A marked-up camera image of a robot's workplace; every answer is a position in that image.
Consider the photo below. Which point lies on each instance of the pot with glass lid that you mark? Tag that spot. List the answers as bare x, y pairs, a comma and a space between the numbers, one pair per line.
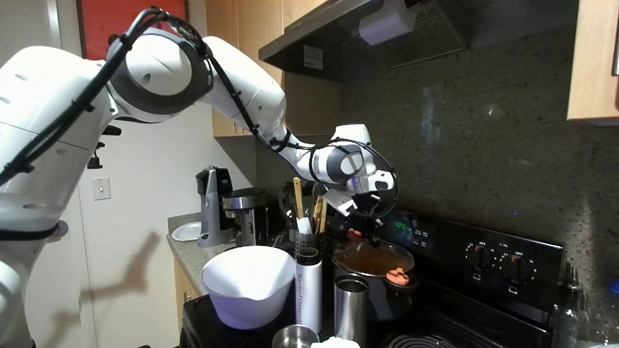
388, 271

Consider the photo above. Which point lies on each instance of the steel travel mug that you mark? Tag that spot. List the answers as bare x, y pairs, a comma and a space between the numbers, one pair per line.
351, 309

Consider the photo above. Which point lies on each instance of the range hood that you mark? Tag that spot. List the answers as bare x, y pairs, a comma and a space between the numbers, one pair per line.
345, 39

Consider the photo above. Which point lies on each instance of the black electric stove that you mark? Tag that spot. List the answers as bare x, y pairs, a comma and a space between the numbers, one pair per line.
473, 286

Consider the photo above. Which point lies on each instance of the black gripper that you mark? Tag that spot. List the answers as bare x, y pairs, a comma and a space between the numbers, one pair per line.
365, 195

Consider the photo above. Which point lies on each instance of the small steel cup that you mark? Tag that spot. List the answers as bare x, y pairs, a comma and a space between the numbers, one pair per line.
295, 336

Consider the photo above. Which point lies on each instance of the dark glass bottle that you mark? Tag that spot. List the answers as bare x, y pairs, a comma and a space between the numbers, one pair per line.
572, 313

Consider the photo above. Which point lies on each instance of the white tumbler with black lid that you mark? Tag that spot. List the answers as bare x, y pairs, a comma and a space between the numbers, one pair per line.
309, 288

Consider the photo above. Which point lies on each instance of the wooden spoon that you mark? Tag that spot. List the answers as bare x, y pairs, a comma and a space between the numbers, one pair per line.
299, 197

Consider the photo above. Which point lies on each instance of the large white mixing bowl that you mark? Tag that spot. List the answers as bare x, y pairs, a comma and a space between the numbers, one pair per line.
249, 284

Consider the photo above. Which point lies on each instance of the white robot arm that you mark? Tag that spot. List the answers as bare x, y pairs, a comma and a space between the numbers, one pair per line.
55, 106

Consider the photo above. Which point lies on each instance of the left wooden wall cabinet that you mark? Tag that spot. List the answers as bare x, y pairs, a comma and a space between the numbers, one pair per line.
276, 99

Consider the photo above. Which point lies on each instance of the perforated steel utensil holder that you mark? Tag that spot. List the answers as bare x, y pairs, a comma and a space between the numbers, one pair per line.
301, 234

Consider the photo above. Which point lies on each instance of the white plate on counter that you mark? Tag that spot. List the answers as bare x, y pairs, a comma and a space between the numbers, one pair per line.
189, 232

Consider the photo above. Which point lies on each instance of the right wooden wall cabinets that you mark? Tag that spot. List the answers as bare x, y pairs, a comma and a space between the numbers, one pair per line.
595, 79

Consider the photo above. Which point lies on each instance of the white wall outlet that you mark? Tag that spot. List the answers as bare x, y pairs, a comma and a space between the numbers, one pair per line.
102, 187

